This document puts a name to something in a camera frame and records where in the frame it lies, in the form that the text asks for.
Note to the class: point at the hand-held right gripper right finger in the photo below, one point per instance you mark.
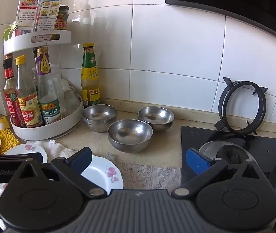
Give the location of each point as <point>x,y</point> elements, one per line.
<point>197,161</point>

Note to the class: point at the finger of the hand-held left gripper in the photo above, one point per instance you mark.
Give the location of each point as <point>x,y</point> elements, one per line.
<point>34,157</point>

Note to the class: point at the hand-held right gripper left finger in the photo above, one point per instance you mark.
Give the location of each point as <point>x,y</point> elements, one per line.
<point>81,159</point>

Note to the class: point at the stainless steel bowl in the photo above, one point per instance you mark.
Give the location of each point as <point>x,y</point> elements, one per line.
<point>99,128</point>
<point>130,132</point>
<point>156,116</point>
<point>99,114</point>

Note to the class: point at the yellow chenille cloth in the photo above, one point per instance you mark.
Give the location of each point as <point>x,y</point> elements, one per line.
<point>6,138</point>

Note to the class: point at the black glass gas stove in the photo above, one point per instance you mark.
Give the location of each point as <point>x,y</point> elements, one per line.
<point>191,138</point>

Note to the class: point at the white fluffy towel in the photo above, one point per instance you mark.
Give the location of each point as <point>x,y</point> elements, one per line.
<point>57,149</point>

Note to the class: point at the small white yellow scrubber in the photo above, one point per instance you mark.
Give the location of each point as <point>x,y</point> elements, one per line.
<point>0,123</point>

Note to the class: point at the silver stove burner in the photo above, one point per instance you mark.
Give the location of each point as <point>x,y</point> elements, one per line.
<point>228,154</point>

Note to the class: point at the dark red-label sauce bottle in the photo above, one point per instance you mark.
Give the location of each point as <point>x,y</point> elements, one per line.
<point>10,97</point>

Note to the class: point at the yellow-capped vinegar bottle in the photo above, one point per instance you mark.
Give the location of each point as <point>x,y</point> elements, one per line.
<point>28,102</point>

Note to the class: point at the white-capped clear bottle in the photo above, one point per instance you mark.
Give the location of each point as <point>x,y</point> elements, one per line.
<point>70,99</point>

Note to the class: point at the purple-label gold-capped bottle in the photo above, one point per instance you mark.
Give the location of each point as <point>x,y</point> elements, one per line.
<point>47,89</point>

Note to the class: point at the green yellow-capped sauce bottle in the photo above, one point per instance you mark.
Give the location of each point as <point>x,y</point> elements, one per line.
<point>90,77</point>

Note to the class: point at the white two-tier rotating rack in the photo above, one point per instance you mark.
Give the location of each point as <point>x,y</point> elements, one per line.
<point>19,45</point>

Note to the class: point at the light green plastic item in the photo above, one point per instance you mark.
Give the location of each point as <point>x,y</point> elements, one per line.
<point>6,32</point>

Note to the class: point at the clear red-print seasoning packet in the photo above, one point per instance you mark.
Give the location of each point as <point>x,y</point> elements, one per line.
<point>27,12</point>

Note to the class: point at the dark-lidded sauce jar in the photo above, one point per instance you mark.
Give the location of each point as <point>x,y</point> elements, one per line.
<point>62,17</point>

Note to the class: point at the clear yellow-print seasoning packet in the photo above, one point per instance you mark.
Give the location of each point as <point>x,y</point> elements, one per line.
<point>47,14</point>

